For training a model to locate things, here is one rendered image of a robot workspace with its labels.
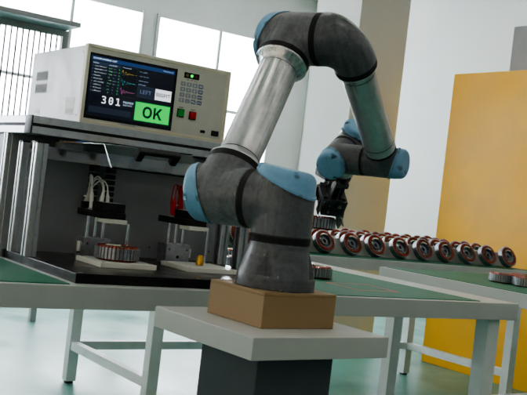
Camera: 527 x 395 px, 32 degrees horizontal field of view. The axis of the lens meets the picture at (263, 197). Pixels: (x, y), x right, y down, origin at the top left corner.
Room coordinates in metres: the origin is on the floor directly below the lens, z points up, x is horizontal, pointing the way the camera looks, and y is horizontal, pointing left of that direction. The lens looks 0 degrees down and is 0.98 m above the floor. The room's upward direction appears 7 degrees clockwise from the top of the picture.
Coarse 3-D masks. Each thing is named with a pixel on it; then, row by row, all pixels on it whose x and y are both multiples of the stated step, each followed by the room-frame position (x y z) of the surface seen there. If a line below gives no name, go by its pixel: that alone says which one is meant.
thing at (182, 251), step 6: (162, 246) 2.49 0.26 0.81; (168, 246) 2.48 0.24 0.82; (174, 246) 2.49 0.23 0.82; (180, 246) 2.50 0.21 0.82; (186, 246) 2.51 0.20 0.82; (162, 252) 2.49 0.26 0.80; (168, 252) 2.48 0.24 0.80; (174, 252) 2.49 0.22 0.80; (180, 252) 2.50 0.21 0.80; (186, 252) 2.51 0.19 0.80; (162, 258) 2.48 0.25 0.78; (168, 258) 2.48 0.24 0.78; (174, 258) 2.49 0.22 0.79; (180, 258) 2.50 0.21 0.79; (186, 258) 2.51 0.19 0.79
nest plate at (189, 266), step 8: (168, 264) 2.38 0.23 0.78; (176, 264) 2.34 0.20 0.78; (184, 264) 2.36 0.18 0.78; (192, 264) 2.39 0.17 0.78; (208, 264) 2.45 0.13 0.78; (192, 272) 2.30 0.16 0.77; (200, 272) 2.31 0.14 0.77; (208, 272) 2.32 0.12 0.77; (216, 272) 2.34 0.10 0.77; (224, 272) 2.35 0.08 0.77; (232, 272) 2.37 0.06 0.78
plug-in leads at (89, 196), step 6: (90, 174) 2.38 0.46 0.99; (90, 180) 2.37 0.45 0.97; (102, 180) 2.38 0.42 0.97; (90, 186) 2.39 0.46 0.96; (102, 186) 2.36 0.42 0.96; (90, 192) 2.37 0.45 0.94; (102, 192) 2.36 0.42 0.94; (108, 192) 2.37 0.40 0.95; (90, 198) 2.34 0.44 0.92; (102, 198) 2.35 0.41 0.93; (108, 198) 2.37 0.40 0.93; (84, 204) 2.38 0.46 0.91; (90, 204) 2.34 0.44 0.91
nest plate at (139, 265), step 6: (78, 258) 2.26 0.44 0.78; (84, 258) 2.23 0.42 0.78; (90, 258) 2.23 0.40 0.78; (96, 264) 2.17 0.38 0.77; (102, 264) 2.15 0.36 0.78; (108, 264) 2.16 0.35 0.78; (114, 264) 2.17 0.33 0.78; (120, 264) 2.18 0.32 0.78; (126, 264) 2.19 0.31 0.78; (132, 264) 2.20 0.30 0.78; (138, 264) 2.21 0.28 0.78; (144, 264) 2.23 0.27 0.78; (150, 264) 2.25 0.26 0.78
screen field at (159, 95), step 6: (138, 90) 2.40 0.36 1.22; (144, 90) 2.41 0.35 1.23; (150, 90) 2.42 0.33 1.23; (156, 90) 2.43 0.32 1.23; (162, 90) 2.44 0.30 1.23; (138, 96) 2.40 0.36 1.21; (144, 96) 2.41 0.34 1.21; (150, 96) 2.42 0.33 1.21; (156, 96) 2.43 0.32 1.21; (162, 96) 2.44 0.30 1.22; (168, 96) 2.45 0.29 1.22; (168, 102) 2.46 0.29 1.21
